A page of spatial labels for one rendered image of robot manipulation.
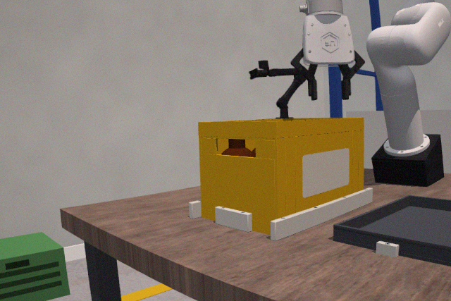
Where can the yellow wooden crate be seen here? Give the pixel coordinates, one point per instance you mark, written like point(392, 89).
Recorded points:
point(298, 165)

